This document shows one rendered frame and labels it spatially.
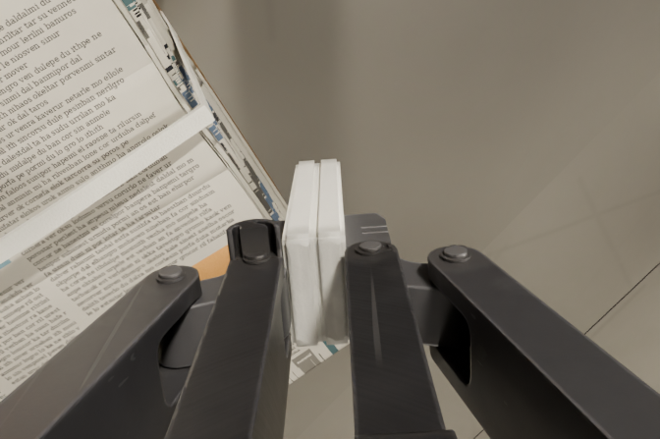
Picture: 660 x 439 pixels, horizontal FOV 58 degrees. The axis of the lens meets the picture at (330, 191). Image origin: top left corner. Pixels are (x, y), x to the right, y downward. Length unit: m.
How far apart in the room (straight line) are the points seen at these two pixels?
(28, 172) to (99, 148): 0.03
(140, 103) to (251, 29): 1.12
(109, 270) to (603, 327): 2.38
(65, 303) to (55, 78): 0.12
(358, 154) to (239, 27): 0.46
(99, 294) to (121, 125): 0.09
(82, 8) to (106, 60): 0.02
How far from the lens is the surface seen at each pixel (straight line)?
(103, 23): 0.27
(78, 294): 0.33
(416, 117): 1.61
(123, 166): 0.28
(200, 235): 0.31
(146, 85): 0.27
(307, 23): 1.42
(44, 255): 0.31
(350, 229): 0.16
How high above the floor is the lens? 1.32
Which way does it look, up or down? 56 degrees down
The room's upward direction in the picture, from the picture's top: 146 degrees clockwise
